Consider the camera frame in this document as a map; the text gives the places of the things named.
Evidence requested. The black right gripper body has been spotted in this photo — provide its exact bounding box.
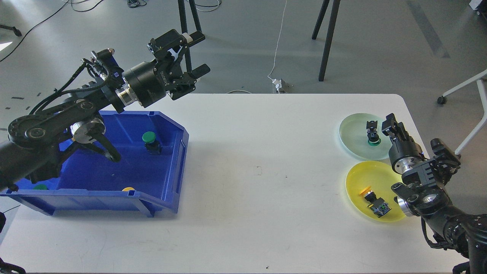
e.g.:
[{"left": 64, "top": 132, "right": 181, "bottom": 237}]
[{"left": 387, "top": 131, "right": 426, "bottom": 175}]

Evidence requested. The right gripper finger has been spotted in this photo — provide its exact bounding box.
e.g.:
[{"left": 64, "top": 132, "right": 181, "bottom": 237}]
[
  {"left": 382, "top": 119, "right": 396, "bottom": 139},
  {"left": 386, "top": 113, "right": 409, "bottom": 142}
]

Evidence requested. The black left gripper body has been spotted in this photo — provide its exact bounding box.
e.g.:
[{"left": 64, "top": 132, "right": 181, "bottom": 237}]
[{"left": 122, "top": 29, "right": 197, "bottom": 108}]

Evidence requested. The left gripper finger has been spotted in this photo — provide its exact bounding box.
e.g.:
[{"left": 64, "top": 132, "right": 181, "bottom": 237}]
[
  {"left": 182, "top": 31, "right": 205, "bottom": 47},
  {"left": 190, "top": 64, "right": 211, "bottom": 80}
]

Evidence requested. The green push button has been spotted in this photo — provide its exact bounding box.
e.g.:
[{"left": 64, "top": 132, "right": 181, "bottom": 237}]
[
  {"left": 366, "top": 120, "right": 381, "bottom": 146},
  {"left": 142, "top": 131, "right": 162, "bottom": 155}
]

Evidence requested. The yellow push button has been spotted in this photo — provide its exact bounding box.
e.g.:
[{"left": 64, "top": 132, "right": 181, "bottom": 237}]
[{"left": 359, "top": 186, "right": 391, "bottom": 218}]

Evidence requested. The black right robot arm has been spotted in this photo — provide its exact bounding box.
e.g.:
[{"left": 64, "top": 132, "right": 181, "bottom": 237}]
[{"left": 382, "top": 114, "right": 487, "bottom": 274}]

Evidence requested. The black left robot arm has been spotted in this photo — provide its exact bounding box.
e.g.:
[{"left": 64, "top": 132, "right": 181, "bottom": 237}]
[{"left": 1, "top": 29, "right": 210, "bottom": 217}]

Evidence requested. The yellow plate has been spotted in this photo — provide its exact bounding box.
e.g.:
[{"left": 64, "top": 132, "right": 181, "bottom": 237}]
[{"left": 345, "top": 160, "right": 406, "bottom": 223}]

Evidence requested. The light green plate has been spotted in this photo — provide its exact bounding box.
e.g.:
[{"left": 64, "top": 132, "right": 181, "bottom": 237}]
[{"left": 339, "top": 113, "right": 392, "bottom": 160}]

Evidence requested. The green button front edge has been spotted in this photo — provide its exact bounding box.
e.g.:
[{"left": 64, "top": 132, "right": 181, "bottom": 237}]
[{"left": 33, "top": 184, "right": 49, "bottom": 190}]

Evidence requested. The black stand leg left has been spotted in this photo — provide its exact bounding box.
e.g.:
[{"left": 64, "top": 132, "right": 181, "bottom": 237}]
[{"left": 177, "top": 0, "right": 203, "bottom": 78}]

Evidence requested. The black stand leg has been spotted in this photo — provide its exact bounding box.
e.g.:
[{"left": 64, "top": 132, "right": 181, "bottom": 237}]
[
  {"left": 311, "top": 0, "right": 341, "bottom": 82},
  {"left": 177, "top": 0, "right": 203, "bottom": 78}
]

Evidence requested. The blue plastic bin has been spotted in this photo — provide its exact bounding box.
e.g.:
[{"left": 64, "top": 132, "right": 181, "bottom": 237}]
[{"left": 1, "top": 110, "right": 189, "bottom": 217}]

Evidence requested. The white power adapter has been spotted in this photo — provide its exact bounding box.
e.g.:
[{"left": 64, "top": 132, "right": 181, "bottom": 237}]
[{"left": 272, "top": 79, "right": 289, "bottom": 94}]

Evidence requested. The white chair base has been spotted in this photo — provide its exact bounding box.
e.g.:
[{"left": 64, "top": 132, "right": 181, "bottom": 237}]
[{"left": 437, "top": 68, "right": 487, "bottom": 156}]

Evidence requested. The black stand leg right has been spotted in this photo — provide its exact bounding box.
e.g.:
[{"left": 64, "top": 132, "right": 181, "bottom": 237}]
[{"left": 311, "top": 0, "right": 341, "bottom": 82}]

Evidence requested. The white cable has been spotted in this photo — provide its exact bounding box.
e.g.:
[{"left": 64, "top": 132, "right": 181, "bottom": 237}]
[{"left": 226, "top": 0, "right": 288, "bottom": 94}]

